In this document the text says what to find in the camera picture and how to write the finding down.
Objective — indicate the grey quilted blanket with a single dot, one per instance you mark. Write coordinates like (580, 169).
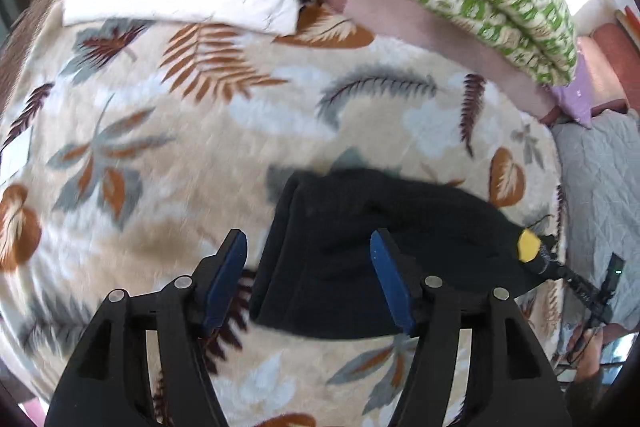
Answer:
(600, 182)

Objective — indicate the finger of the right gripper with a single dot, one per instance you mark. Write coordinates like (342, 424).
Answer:
(536, 261)

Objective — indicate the pink bed sheet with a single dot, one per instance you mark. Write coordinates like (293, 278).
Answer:
(409, 22)

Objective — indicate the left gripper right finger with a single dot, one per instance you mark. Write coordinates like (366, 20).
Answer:
(477, 362)

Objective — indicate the purple pillow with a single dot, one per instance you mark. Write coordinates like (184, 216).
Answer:
(575, 98)

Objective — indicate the person's right hand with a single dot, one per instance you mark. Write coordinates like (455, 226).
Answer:
(585, 351)

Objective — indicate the pink headboard cushion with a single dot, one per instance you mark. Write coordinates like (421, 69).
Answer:
(612, 61)

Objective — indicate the black pants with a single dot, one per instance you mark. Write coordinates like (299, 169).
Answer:
(346, 253)

